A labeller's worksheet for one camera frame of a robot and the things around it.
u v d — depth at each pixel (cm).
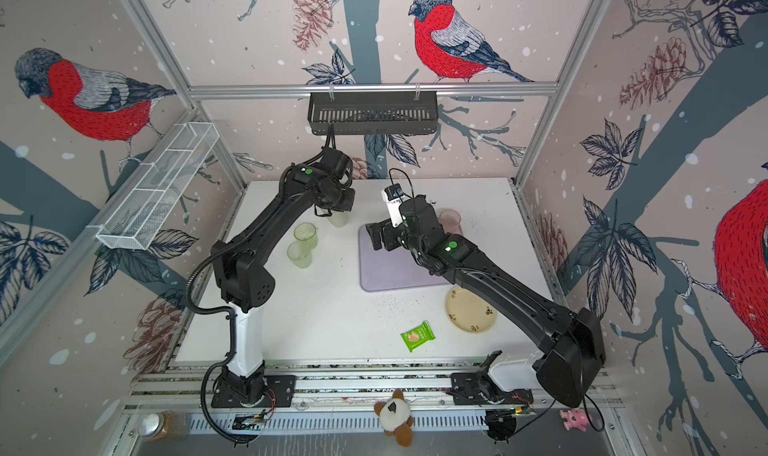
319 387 76
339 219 95
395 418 68
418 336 81
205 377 70
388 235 66
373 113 106
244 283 52
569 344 39
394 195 63
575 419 67
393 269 96
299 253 98
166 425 63
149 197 76
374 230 65
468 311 85
